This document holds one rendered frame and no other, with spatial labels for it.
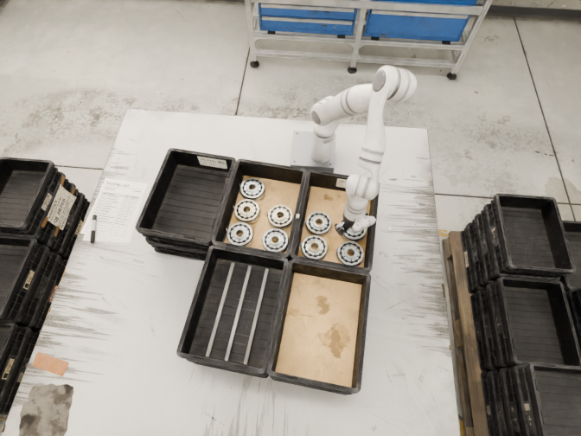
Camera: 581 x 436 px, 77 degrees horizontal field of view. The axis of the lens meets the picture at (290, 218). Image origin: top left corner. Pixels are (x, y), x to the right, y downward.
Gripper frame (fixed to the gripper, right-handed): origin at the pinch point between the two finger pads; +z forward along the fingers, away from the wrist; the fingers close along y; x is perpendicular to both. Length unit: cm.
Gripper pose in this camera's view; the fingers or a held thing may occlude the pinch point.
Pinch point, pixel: (348, 229)
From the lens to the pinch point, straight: 147.1
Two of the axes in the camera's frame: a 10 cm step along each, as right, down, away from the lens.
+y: -8.8, 4.2, -2.2
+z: 0.0, 4.7, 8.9
